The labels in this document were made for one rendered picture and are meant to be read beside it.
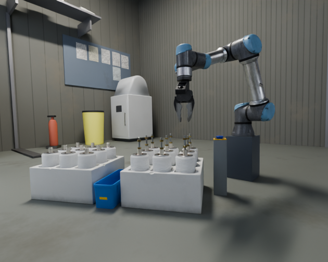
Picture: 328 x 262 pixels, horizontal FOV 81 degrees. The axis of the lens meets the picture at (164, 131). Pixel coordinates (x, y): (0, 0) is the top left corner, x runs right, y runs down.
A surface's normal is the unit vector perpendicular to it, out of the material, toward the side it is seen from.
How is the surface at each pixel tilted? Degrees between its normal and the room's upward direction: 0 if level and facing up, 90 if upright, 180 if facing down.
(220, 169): 90
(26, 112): 90
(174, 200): 90
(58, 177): 90
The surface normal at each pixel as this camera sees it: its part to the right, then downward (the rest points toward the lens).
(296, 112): -0.66, 0.06
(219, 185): -0.23, 0.06
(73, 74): 0.76, 0.02
